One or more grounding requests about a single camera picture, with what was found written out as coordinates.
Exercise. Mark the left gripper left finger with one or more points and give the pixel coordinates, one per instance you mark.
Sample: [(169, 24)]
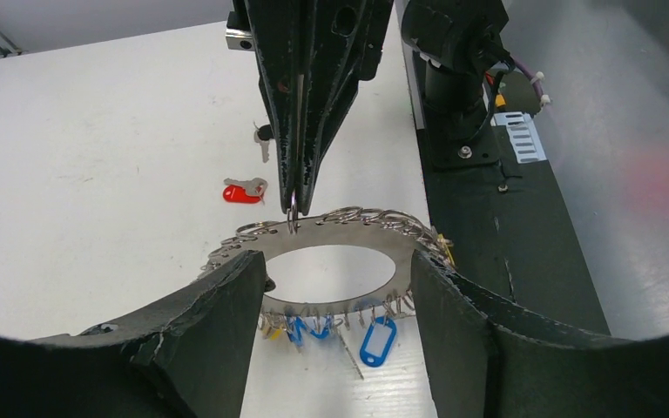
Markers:
[(185, 355)]

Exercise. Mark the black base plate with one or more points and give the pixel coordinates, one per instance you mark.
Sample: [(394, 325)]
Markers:
[(509, 226)]

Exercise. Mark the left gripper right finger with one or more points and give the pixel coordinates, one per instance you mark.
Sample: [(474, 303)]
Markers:
[(487, 356)]

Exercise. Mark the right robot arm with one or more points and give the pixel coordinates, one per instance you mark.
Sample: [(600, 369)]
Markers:
[(461, 39)]

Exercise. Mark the key with red tag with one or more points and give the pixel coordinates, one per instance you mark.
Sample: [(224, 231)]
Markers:
[(250, 191)]

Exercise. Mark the right white cable duct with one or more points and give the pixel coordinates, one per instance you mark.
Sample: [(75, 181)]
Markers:
[(523, 136)]

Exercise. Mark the key with black tag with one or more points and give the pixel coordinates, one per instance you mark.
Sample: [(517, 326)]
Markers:
[(263, 136)]

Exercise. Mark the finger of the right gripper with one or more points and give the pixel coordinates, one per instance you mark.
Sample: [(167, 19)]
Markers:
[(276, 31), (341, 46)]

